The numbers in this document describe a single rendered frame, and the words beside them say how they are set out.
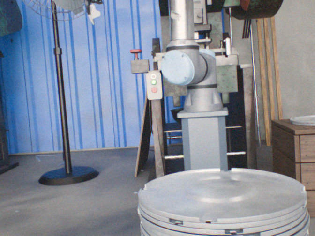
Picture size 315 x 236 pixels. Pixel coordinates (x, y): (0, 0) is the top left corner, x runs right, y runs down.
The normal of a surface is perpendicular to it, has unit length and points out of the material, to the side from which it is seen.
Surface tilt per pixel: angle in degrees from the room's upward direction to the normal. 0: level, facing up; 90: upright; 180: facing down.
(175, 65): 98
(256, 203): 0
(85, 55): 90
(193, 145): 90
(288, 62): 90
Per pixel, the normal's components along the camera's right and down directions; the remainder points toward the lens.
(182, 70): -0.54, 0.24
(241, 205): -0.07, -0.99
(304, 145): -0.11, 0.09
